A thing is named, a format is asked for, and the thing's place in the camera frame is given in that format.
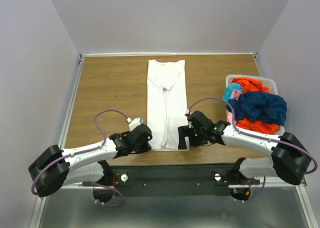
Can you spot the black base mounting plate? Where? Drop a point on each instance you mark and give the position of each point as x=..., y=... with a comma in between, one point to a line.
x=171, y=180

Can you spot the pink t shirt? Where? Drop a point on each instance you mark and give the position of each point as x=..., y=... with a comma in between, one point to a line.
x=235, y=96

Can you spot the navy blue t shirt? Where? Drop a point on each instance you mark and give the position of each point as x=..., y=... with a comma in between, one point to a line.
x=259, y=106

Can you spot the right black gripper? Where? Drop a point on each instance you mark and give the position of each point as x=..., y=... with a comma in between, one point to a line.
x=185, y=131

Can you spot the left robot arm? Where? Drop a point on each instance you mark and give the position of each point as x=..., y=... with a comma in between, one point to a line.
x=57, y=167

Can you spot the white t shirt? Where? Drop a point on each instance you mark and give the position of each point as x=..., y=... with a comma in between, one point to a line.
x=166, y=103

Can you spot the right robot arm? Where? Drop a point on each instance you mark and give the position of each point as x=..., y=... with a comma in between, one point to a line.
x=284, y=156

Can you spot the aluminium table frame rail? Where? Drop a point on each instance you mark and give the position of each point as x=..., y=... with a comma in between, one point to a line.
x=41, y=201

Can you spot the orange t shirt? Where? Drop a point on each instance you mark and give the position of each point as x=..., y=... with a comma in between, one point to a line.
x=252, y=85

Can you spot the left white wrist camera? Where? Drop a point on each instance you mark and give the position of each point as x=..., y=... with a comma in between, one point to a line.
x=133, y=123

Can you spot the teal t shirt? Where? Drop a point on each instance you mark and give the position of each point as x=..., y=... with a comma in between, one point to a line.
x=229, y=89

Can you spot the white plastic laundry basket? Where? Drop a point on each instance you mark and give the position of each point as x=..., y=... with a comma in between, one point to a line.
x=266, y=82

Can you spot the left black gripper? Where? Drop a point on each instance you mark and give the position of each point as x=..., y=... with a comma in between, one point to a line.
x=147, y=147

